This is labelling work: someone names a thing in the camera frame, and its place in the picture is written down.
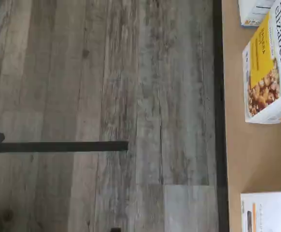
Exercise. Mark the white box yellow strip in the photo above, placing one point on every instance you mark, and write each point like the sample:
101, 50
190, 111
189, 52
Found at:
263, 212

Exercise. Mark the black metal shelf frame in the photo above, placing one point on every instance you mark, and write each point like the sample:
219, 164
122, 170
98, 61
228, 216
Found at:
219, 96

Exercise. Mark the wooden shelf board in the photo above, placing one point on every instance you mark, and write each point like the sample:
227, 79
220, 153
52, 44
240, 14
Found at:
251, 157

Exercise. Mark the black metal floor bar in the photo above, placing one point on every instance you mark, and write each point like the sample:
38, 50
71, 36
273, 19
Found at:
58, 147

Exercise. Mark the white box far left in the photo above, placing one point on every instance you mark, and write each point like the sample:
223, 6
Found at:
251, 14

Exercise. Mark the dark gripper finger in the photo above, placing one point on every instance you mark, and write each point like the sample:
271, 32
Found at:
116, 230

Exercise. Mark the purely elizabeth yellow box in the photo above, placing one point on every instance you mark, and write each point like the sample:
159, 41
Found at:
263, 72

